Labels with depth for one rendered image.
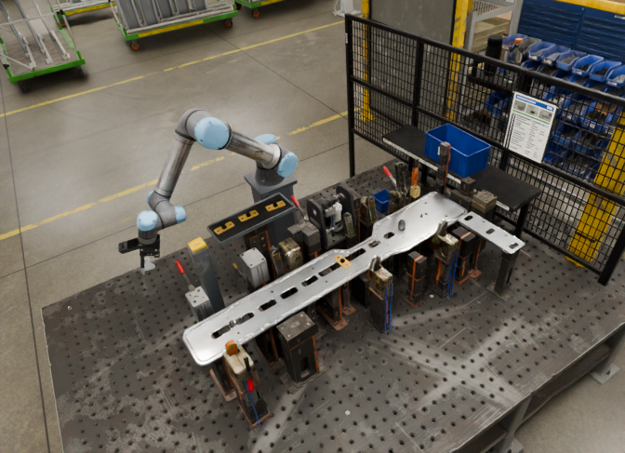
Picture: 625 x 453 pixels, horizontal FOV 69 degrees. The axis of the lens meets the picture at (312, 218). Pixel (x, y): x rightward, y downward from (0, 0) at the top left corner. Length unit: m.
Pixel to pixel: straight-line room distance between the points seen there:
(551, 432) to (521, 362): 0.76
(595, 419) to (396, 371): 1.27
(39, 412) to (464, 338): 2.39
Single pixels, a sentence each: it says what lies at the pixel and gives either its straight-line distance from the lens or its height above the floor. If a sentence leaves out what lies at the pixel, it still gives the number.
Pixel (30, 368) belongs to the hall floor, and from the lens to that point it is 3.46.
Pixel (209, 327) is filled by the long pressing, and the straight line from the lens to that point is 1.81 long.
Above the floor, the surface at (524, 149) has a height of 1.19.
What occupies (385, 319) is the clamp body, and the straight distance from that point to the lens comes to 2.01.
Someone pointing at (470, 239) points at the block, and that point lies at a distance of 2.12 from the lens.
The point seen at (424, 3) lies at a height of 1.33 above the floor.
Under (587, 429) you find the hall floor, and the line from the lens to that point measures 2.88.
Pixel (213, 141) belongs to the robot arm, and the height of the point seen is 1.53.
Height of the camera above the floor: 2.38
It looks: 40 degrees down
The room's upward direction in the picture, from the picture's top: 6 degrees counter-clockwise
